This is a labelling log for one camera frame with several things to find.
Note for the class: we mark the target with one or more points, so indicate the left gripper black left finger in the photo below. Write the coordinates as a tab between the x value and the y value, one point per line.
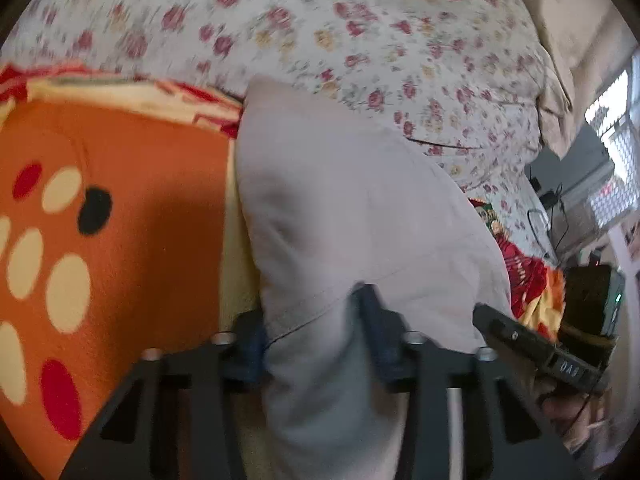
171	417

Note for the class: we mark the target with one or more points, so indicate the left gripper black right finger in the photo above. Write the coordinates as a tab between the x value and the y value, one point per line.
467	416

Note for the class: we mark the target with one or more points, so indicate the beige large garment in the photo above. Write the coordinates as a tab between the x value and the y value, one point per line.
331	199

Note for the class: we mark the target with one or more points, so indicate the person's right hand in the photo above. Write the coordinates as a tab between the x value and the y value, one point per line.
576	418

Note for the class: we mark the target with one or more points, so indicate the black box with green light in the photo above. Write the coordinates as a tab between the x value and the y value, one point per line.
593	295

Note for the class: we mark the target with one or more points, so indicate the orange red patterned blanket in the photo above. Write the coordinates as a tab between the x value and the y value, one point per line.
121	229

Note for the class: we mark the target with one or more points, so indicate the beige curtain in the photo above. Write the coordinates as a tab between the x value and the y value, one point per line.
586	42

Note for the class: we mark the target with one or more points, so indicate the floral white bedsheet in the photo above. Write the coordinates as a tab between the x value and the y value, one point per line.
460	78

